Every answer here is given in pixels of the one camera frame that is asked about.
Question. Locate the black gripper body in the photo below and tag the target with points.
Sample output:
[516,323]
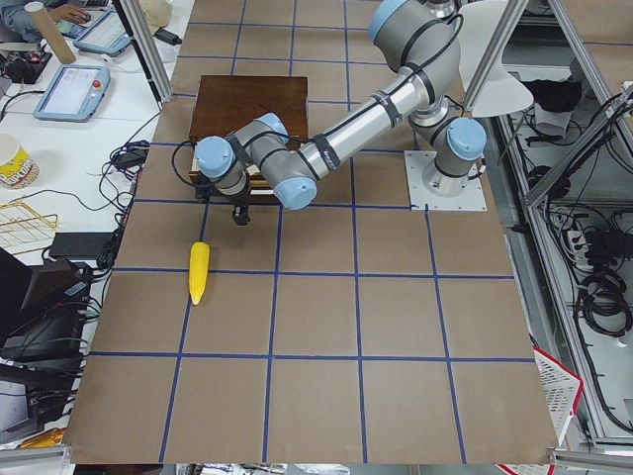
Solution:
[240,204]

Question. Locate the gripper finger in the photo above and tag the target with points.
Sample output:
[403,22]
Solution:
[240,215]

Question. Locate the yellow corn cob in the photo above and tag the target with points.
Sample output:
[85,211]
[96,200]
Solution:
[199,261]

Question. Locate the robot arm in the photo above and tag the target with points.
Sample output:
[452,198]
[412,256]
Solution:
[424,52]

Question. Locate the dark wooden drawer cabinet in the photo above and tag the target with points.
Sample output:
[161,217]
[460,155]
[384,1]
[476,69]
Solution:
[226,103]

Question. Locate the blue teach pendant near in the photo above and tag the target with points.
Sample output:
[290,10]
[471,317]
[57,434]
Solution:
[73,94]

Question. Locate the blue teach pendant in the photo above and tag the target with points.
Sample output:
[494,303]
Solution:
[73,94]
[106,35]

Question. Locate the blue teach pendant far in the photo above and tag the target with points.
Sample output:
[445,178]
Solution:
[106,35]

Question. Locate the paper popcorn cup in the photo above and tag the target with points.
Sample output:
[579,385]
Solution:
[17,168]

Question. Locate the cardboard tube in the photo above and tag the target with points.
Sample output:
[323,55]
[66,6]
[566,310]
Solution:
[46,24]

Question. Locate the white lamp shade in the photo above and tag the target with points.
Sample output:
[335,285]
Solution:
[490,90]

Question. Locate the red white plastic basket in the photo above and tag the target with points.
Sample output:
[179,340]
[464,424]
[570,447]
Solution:
[563,389]

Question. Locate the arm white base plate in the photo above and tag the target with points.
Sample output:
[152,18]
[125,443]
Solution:
[430,190]

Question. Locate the gold wire rack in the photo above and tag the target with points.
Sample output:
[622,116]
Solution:
[23,229]

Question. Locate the aluminium frame post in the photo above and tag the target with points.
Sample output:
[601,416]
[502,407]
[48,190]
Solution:
[135,25]

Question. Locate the orange screwdriver handle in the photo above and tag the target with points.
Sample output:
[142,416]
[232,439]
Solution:
[48,438]

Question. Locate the aluminium frame structure right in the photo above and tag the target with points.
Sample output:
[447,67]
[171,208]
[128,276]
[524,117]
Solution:
[566,162]

